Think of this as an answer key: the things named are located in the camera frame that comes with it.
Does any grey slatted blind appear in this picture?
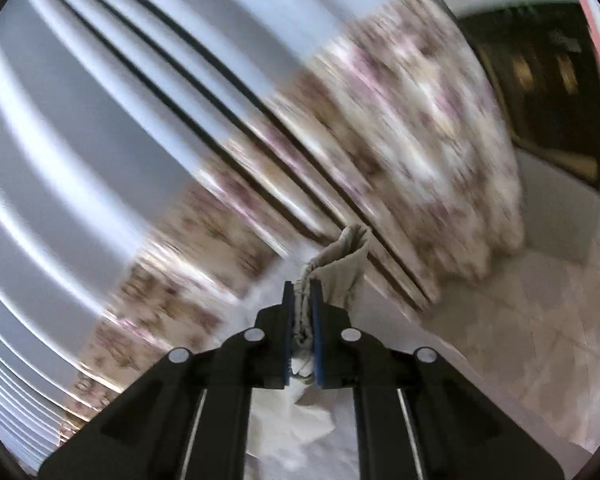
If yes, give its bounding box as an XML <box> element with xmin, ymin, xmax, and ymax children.
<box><xmin>0</xmin><ymin>0</ymin><xmax>416</xmax><ymax>476</ymax></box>

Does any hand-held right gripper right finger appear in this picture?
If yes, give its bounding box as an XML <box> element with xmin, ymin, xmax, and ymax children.
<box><xmin>309</xmin><ymin>279</ymin><xmax>564</xmax><ymax>480</ymax></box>

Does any floral print curtain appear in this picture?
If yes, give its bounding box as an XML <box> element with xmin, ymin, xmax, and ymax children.
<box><xmin>55</xmin><ymin>0</ymin><xmax>526</xmax><ymax>441</ymax></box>

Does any dark wooden door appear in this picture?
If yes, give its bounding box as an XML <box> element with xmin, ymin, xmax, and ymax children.
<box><xmin>455</xmin><ymin>10</ymin><xmax>600</xmax><ymax>191</ymax></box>

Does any pale green pillowcase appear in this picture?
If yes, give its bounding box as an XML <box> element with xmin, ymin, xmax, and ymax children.
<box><xmin>247</xmin><ymin>225</ymin><xmax>373</xmax><ymax>463</ymax></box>

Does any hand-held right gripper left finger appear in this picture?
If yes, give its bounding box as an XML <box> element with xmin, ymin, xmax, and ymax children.
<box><xmin>39</xmin><ymin>281</ymin><xmax>296</xmax><ymax>480</ymax></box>

